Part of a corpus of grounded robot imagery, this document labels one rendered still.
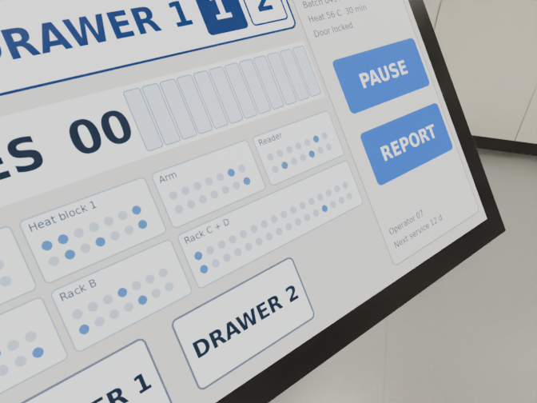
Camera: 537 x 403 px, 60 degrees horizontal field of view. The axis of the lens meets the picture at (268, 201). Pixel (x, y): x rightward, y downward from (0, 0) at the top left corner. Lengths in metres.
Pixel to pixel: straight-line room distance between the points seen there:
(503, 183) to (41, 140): 2.29
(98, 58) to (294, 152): 0.14
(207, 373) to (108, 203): 0.12
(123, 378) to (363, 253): 0.19
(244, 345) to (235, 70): 0.18
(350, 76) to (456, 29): 1.96
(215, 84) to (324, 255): 0.14
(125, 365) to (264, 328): 0.09
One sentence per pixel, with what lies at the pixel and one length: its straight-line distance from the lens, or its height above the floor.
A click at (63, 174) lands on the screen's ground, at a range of 0.28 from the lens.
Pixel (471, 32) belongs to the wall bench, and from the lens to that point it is 2.35.
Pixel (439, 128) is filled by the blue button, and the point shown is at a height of 1.05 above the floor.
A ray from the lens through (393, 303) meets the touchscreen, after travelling 0.38.
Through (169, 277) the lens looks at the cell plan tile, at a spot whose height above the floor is 1.04.
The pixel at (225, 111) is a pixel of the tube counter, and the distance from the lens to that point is 0.32.
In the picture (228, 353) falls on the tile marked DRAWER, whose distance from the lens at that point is 0.31.
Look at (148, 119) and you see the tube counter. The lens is 0.30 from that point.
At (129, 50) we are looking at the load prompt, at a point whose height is 1.14.
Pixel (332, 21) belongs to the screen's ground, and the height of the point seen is 1.13.
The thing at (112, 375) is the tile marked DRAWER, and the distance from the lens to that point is 0.29.
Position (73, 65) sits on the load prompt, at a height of 1.14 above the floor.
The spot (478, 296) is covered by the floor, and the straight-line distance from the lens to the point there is 1.83.
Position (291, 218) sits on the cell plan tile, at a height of 1.04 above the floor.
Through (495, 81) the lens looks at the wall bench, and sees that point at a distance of 2.45.
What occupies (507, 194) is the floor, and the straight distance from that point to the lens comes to 2.38.
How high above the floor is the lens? 1.25
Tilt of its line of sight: 38 degrees down
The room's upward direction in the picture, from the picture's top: 2 degrees clockwise
